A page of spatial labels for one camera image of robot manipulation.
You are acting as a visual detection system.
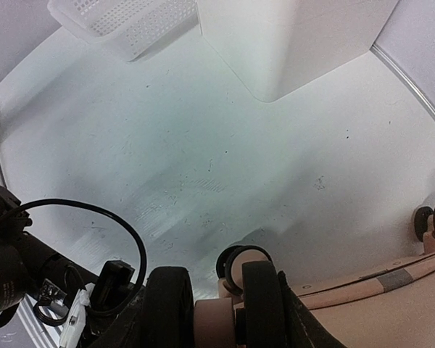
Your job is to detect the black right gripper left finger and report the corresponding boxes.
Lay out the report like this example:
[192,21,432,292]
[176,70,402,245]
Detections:
[90,266,194,347]

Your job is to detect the beige hard-shell suitcase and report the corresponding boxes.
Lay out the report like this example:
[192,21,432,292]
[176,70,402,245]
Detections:
[194,206,435,347]

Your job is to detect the white tall plastic bin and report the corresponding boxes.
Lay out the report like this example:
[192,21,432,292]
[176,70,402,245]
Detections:
[197,0,397,102]

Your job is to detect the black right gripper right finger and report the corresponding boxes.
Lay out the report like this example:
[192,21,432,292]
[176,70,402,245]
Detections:
[242,261,334,347]

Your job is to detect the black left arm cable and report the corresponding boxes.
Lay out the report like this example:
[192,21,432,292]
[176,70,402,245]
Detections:
[0,198,149,318]

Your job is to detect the white perforated plastic basket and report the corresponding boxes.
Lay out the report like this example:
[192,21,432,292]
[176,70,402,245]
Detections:
[47,0,196,61]

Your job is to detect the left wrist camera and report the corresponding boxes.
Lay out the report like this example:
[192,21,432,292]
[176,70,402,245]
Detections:
[32,260,137,348]

